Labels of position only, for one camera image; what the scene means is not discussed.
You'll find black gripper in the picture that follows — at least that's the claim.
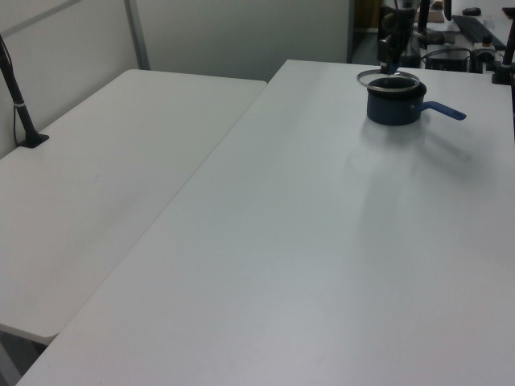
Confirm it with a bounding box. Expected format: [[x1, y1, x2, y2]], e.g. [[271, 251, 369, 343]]
[[377, 0, 416, 76]]

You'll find glass lid with blue knob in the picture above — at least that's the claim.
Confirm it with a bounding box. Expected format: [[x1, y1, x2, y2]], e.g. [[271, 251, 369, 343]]
[[356, 68, 422, 93]]

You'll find black computer box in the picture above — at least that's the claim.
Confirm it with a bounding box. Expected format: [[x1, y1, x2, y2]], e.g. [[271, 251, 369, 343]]
[[425, 47, 472, 72]]

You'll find black keyboard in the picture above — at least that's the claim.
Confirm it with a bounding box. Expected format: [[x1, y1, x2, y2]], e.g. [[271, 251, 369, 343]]
[[451, 14, 507, 48]]

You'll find black clamped pole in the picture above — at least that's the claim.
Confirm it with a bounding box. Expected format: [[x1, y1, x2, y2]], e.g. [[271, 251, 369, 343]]
[[490, 0, 515, 85]]

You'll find white side table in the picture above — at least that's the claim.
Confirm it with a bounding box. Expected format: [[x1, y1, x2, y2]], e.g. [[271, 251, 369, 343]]
[[0, 68, 269, 347]]

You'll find dark saucepan with blue handle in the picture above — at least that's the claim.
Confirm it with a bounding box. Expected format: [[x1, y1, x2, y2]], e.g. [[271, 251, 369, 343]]
[[365, 78, 468, 127]]

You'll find grey partition frame post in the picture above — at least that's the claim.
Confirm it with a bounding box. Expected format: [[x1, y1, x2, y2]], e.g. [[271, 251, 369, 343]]
[[123, 0, 151, 71]]

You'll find black camera pole with base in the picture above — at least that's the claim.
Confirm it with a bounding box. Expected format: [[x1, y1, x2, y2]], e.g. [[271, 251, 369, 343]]
[[0, 34, 51, 150]]

